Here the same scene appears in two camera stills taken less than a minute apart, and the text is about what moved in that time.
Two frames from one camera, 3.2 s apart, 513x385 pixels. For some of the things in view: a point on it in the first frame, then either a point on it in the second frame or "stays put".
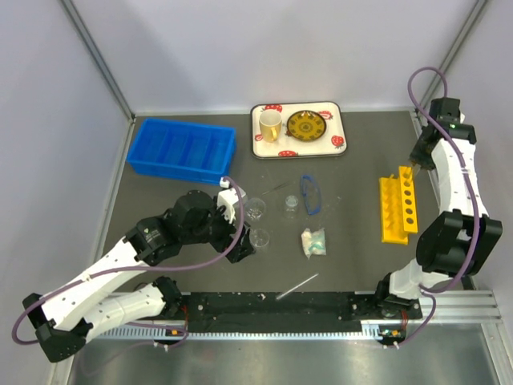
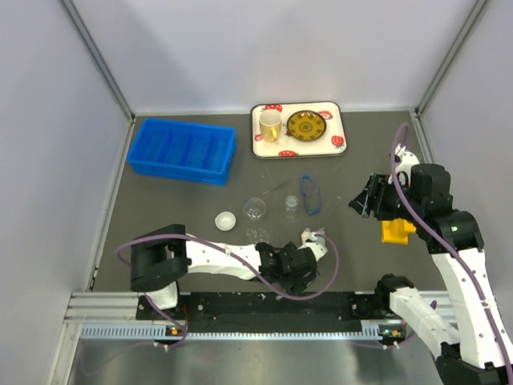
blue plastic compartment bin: [181, 151] stays put
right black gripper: [418, 158] → [377, 185]
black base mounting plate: [290, 312] stays put
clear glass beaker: [259, 237] stays put
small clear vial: [291, 207] stays put
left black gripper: [242, 249] → [296, 285]
